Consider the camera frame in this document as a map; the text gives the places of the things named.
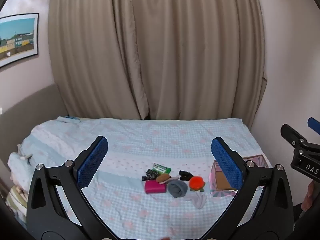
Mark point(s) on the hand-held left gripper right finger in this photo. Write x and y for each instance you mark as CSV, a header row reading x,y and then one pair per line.
x,y
226,165

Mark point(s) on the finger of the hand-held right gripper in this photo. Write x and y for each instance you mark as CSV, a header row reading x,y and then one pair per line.
x,y
314,123
292,133

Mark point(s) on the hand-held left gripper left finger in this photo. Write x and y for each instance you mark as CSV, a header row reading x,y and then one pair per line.
x,y
92,165

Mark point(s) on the cardboard box with pink flaps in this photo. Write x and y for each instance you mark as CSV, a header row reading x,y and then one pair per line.
x,y
221,180

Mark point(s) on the orange plush toy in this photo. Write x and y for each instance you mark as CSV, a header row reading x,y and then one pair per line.
x,y
196,182

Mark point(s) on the black socks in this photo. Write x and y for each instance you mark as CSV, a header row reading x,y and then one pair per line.
x,y
186,175

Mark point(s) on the white sock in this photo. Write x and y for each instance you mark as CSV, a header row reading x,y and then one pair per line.
x,y
198,200

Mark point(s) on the grey sock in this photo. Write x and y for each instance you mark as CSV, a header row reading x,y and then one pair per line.
x,y
177,188

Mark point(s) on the black white patterned scrunchie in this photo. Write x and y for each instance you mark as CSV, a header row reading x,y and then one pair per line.
x,y
150,174

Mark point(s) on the green packet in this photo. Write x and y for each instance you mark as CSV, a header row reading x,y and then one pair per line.
x,y
162,168

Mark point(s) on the pink pouch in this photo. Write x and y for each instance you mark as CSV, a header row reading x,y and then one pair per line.
x,y
153,187

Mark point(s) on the person's right hand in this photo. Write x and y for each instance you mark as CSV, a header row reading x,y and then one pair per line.
x,y
309,196

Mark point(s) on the blue checked bed sheet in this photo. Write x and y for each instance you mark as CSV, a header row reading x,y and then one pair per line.
x,y
140,140

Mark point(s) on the light blue pillow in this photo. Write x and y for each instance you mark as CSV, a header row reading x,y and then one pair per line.
x,y
17,163

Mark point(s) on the striped folded cloth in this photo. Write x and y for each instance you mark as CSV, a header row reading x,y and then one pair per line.
x,y
16,200

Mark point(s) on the grey headboard panel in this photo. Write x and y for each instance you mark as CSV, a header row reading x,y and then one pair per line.
x,y
27,110

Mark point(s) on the beige curtain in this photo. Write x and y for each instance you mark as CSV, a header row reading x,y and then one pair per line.
x,y
155,50

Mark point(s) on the framed wall poster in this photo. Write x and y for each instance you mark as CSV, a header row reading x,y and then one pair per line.
x,y
17,38

